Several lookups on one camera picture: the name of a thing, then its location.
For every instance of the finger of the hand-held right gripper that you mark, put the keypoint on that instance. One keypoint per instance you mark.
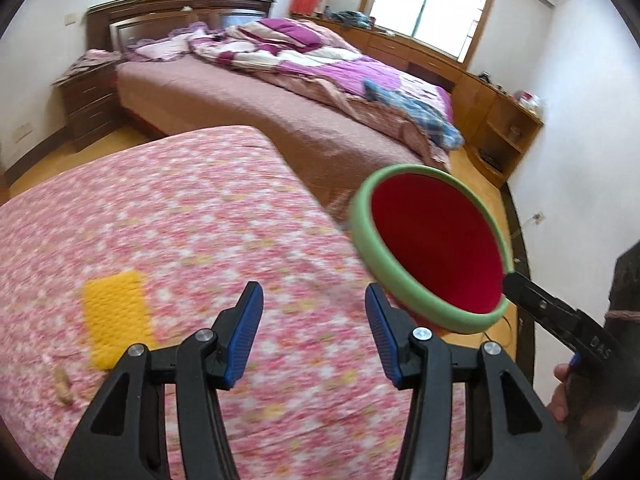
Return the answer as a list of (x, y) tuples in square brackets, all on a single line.
[(540, 301)]

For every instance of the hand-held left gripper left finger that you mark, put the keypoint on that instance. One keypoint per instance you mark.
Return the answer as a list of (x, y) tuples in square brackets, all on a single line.
[(248, 332)]

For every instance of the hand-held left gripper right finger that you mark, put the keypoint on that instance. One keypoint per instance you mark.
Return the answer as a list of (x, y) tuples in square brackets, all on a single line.
[(378, 335)]

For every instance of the red bin with green rim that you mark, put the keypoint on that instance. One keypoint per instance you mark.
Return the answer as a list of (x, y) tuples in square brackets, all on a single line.
[(440, 250)]

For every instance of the yellow foam sheet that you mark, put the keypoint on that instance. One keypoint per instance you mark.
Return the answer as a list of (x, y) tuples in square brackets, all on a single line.
[(117, 315)]

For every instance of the person's right hand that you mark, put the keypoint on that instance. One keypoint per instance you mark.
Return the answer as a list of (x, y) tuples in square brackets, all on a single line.
[(560, 395)]

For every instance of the pink floral tablecloth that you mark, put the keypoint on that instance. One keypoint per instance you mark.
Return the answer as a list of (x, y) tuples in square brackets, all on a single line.
[(200, 230)]

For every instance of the small shelf cup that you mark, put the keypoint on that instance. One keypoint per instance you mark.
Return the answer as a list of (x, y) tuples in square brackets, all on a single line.
[(514, 133)]

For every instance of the peanut shell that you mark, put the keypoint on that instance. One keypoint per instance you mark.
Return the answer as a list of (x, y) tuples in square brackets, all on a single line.
[(63, 385)]

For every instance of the clear storage jar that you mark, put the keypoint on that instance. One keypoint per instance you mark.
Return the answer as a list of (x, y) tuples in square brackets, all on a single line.
[(529, 101)]

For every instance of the wooden window cabinet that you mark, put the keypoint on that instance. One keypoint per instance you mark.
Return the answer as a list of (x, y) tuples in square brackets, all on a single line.
[(480, 105)]

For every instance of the blue plaid clothing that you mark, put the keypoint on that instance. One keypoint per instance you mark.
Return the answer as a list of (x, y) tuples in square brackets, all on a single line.
[(415, 110)]

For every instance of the small dark item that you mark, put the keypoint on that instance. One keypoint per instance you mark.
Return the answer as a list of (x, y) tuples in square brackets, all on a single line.
[(484, 76)]

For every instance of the bed with pink cover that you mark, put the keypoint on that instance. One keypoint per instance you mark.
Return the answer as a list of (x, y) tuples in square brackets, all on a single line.
[(225, 95)]

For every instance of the dark wooden nightstand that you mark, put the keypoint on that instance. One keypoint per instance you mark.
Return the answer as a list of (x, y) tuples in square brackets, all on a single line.
[(87, 105)]

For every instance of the purple patchwork quilt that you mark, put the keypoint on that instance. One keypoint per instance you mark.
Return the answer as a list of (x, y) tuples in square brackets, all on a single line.
[(320, 60)]

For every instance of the purple frilled pillow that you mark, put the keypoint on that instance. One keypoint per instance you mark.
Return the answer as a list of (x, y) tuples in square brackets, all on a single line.
[(160, 47)]

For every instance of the pink cloth pile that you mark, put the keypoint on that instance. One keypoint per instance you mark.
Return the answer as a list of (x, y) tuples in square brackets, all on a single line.
[(90, 62)]

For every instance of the window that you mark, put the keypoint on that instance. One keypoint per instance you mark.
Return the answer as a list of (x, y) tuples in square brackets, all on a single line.
[(430, 2)]

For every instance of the blue crumpled cloth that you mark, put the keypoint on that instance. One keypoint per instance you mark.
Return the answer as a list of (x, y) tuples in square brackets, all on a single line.
[(352, 17)]

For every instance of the dark wooden headboard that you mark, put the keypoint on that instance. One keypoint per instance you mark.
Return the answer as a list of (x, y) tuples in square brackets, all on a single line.
[(170, 5)]

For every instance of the white floor-level wall socket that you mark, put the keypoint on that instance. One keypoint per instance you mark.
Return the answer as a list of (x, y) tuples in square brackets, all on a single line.
[(538, 218)]

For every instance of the white wall switch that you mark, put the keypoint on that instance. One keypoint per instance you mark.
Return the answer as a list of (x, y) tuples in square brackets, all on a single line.
[(70, 19)]

